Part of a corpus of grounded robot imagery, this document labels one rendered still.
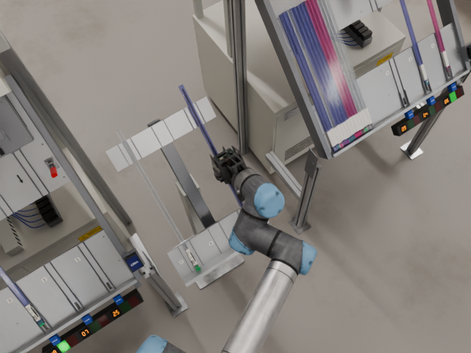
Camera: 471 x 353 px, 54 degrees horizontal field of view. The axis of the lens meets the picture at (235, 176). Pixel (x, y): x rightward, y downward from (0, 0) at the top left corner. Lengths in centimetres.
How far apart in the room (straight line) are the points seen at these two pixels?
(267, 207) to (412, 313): 133
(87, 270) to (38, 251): 33
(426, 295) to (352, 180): 65
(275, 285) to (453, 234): 151
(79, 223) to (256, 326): 90
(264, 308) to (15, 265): 101
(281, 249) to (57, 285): 72
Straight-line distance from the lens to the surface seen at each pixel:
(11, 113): 133
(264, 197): 110
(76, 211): 179
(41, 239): 180
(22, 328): 158
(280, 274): 111
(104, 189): 203
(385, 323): 227
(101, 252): 149
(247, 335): 106
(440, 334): 234
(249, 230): 115
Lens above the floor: 217
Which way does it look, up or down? 64 degrees down
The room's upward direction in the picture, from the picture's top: 5 degrees counter-clockwise
